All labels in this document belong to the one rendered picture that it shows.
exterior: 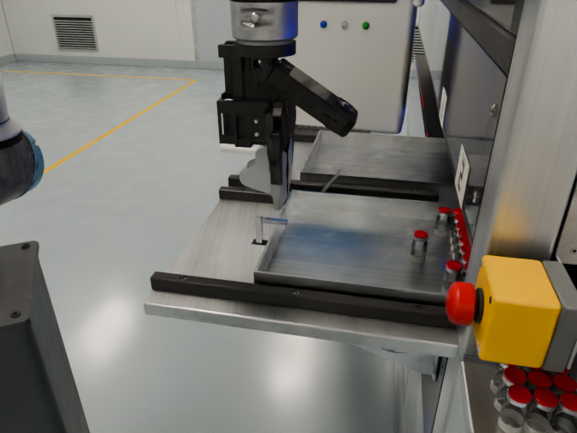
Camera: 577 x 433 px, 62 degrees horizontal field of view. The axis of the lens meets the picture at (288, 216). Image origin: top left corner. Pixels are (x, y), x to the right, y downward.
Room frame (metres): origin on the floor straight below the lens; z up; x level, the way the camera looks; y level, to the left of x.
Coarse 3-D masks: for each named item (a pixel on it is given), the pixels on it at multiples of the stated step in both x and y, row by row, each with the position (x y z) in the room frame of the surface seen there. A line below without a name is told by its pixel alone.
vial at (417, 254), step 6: (414, 240) 0.60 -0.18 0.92; (420, 240) 0.59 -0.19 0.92; (426, 240) 0.59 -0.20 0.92; (414, 246) 0.59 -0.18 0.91; (420, 246) 0.59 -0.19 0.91; (426, 246) 0.59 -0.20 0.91; (414, 252) 0.59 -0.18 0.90; (420, 252) 0.59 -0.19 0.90; (426, 252) 0.60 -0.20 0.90; (414, 258) 0.59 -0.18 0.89; (420, 258) 0.59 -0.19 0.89
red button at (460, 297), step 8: (456, 288) 0.36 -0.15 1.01; (464, 288) 0.36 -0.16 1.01; (472, 288) 0.35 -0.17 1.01; (448, 296) 0.36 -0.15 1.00; (456, 296) 0.35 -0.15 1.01; (464, 296) 0.35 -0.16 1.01; (472, 296) 0.35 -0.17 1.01; (448, 304) 0.35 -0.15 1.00; (456, 304) 0.34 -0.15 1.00; (464, 304) 0.34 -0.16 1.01; (472, 304) 0.34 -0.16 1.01; (448, 312) 0.35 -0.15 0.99; (456, 312) 0.34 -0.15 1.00; (464, 312) 0.34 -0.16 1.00; (472, 312) 0.34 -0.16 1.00; (456, 320) 0.34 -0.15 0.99; (464, 320) 0.34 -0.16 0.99; (472, 320) 0.34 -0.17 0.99
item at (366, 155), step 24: (336, 144) 1.10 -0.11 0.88; (360, 144) 1.09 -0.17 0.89; (384, 144) 1.08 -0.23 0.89; (408, 144) 1.06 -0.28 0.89; (432, 144) 1.05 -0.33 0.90; (312, 168) 0.95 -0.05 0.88; (336, 168) 0.95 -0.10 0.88; (360, 168) 0.95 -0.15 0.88; (384, 168) 0.95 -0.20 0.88; (408, 168) 0.95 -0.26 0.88; (432, 168) 0.95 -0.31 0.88; (456, 192) 0.80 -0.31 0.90
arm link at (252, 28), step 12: (240, 12) 0.55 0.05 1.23; (252, 12) 0.55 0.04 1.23; (264, 12) 0.54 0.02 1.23; (276, 12) 0.54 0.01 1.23; (288, 12) 0.55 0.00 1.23; (240, 24) 0.55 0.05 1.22; (252, 24) 0.54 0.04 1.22; (264, 24) 0.54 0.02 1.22; (276, 24) 0.54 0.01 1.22; (288, 24) 0.55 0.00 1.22; (240, 36) 0.55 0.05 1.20; (252, 36) 0.54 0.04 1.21; (264, 36) 0.54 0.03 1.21; (276, 36) 0.54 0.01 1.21; (288, 36) 0.55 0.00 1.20
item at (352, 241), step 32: (320, 192) 0.76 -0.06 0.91; (288, 224) 0.71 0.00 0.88; (320, 224) 0.71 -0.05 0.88; (352, 224) 0.71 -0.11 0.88; (384, 224) 0.71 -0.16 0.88; (416, 224) 0.71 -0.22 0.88; (288, 256) 0.61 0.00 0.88; (320, 256) 0.61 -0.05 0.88; (352, 256) 0.61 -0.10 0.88; (384, 256) 0.61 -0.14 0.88; (448, 256) 0.61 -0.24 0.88; (320, 288) 0.51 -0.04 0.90; (352, 288) 0.50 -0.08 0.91; (384, 288) 0.49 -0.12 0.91; (416, 288) 0.53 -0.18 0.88
